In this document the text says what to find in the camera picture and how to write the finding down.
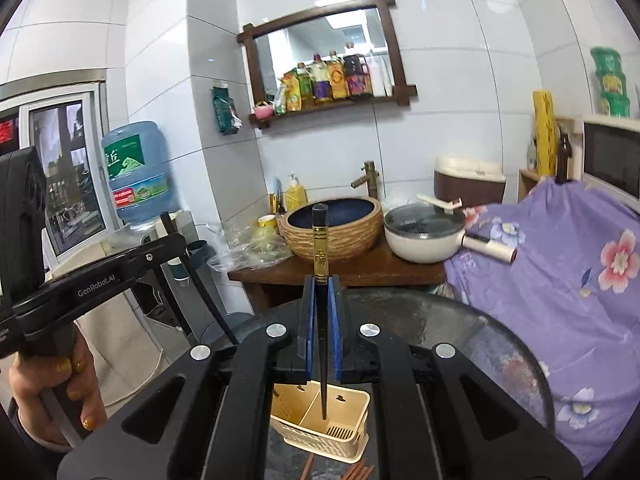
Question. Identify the yellow oil bottle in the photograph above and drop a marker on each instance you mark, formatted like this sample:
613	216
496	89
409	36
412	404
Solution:
338	80

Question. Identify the wooden framed mirror shelf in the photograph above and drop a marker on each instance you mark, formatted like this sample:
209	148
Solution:
320	45

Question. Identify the glass pan lid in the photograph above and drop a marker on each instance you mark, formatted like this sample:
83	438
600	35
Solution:
425	220

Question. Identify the brass bamboo-style faucet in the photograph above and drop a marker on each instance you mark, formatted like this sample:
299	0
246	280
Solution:
371	180

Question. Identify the water dispenser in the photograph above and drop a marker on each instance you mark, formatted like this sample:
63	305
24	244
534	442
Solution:
115	242

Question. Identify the cream plastic utensil holder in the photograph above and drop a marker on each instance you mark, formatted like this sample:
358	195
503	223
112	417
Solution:
345	440

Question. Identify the white rice paddle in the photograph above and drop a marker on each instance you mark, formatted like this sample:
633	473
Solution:
440	202

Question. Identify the purple floral cloth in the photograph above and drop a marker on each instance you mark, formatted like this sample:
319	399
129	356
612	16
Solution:
540	300

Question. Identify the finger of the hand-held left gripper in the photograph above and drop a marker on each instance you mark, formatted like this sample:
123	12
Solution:
157	262
150	247

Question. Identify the yellow roll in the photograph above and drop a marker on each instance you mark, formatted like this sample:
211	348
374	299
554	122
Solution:
545	130

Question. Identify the woven pattern basin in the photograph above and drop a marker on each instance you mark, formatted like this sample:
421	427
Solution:
300	242

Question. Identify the white microwave oven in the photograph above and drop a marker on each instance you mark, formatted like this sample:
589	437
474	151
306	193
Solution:
612	160

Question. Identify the beige cloth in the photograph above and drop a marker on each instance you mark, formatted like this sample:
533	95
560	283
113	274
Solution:
120	360

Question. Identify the yellow green snack packet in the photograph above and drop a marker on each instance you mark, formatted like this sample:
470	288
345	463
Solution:
290	92

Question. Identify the white pan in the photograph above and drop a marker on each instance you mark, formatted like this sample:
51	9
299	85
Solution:
425	247

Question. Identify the person's left hand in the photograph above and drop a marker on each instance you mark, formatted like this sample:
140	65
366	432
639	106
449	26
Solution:
30	410

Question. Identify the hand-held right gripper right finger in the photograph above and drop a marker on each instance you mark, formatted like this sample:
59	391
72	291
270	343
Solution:
338	332

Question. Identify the paper cup dispenser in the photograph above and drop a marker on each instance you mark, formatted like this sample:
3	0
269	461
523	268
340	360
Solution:
197	251

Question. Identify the brown glass bottle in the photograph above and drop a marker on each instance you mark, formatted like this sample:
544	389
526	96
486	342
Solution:
564	165

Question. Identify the pink bowl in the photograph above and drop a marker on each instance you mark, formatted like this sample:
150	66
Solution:
263	110

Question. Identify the blue water jug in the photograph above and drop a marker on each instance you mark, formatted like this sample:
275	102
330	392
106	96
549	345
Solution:
137	175

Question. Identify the black gold-banded chopstick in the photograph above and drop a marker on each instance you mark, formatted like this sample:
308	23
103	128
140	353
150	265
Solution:
166	222
320	240

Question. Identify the yellow soap pump bottle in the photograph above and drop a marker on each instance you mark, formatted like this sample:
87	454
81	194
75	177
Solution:
295	197

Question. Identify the green label oil bottle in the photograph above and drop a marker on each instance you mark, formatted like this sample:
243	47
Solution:
304	87

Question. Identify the wooden shelf box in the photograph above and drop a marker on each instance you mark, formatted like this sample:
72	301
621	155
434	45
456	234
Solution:
575	130

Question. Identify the brown white rice cooker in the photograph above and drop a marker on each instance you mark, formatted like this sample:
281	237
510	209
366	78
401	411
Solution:
467	185

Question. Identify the dark soy sauce bottle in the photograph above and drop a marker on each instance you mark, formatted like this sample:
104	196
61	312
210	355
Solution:
357	75

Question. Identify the small clear bottle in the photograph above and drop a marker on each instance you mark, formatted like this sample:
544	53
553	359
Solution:
532	155

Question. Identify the green hanging packet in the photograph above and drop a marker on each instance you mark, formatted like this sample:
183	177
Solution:
225	110

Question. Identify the metal framed window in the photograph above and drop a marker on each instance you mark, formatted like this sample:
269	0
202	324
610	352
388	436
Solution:
70	175

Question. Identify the clear plastic bag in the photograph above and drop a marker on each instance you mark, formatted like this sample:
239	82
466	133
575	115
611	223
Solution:
250	252

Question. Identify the white plastic bottle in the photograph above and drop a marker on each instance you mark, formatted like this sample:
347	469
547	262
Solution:
381	77

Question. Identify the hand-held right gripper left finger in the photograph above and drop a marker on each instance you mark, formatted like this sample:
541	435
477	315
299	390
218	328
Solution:
310	332

